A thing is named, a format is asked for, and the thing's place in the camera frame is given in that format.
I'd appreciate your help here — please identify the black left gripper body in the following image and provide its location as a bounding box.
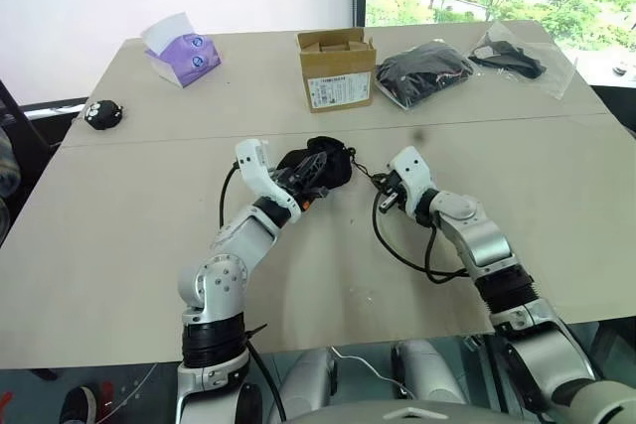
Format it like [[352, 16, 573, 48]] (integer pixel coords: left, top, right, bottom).
[[270, 165, 330, 203]]

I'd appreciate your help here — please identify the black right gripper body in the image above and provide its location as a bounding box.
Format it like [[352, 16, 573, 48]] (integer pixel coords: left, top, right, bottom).
[[378, 173, 414, 215]]

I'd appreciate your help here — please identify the black drawstring pouch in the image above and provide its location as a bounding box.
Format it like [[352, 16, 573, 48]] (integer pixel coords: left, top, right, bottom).
[[275, 135, 388, 193]]

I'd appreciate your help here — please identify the brown cardboard box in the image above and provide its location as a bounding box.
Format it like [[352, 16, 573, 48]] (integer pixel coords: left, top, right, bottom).
[[296, 26, 378, 114]]

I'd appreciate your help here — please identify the plastic bag of black pouches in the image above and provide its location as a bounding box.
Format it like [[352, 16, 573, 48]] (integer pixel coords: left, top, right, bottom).
[[374, 40, 477, 110]]

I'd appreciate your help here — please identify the purple tissue box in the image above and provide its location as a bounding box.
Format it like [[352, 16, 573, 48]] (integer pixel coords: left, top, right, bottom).
[[139, 10, 225, 89]]

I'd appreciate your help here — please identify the silver rounded robot leg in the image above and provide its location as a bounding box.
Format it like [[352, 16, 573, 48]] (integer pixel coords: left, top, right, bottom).
[[391, 339, 469, 406], [283, 347, 340, 416]]

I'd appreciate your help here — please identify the clear bag with black item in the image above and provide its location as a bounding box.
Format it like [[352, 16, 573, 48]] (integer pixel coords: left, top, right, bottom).
[[468, 20, 578, 100]]

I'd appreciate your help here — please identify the black round face toy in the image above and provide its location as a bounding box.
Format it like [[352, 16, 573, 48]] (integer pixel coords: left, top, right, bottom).
[[80, 98, 126, 133]]

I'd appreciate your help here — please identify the black chair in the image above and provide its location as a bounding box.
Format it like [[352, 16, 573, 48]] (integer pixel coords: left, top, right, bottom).
[[0, 77, 64, 248]]

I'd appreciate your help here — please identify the black shoe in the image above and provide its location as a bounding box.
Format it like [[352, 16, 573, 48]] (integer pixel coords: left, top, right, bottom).
[[59, 382, 104, 424]]

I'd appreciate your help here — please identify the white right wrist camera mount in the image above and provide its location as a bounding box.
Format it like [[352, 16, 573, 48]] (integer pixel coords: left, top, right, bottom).
[[388, 145, 439, 216]]

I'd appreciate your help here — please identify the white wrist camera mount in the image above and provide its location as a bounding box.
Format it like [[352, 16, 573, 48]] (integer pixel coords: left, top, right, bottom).
[[388, 145, 439, 216], [234, 138, 303, 222]]

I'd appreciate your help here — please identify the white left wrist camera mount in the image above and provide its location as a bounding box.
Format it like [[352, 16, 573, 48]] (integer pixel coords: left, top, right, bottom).
[[234, 138, 303, 222]]

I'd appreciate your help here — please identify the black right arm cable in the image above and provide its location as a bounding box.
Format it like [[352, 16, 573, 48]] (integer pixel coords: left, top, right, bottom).
[[371, 189, 469, 284]]

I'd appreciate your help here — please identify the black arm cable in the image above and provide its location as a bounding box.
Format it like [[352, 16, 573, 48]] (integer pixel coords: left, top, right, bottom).
[[217, 159, 242, 246], [371, 189, 469, 284]]

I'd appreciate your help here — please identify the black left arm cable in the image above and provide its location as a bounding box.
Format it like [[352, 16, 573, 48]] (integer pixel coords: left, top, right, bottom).
[[217, 159, 242, 246]]

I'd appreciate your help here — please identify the thin white cable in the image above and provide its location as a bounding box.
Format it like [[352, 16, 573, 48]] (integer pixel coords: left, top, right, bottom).
[[329, 347, 404, 386]]

